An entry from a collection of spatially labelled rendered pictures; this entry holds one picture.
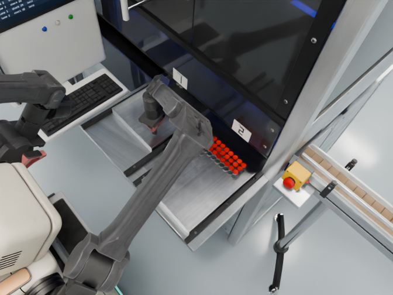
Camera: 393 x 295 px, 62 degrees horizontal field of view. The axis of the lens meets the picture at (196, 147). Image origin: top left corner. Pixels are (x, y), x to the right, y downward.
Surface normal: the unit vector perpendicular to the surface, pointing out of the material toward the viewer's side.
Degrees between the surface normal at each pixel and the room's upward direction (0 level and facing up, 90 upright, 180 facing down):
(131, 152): 0
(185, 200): 0
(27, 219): 42
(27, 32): 90
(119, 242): 50
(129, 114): 0
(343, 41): 90
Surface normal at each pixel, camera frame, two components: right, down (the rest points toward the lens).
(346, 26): -0.72, 0.55
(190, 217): 0.07, -0.54
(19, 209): 0.55, -0.76
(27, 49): 0.70, 0.62
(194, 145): 0.30, 0.27
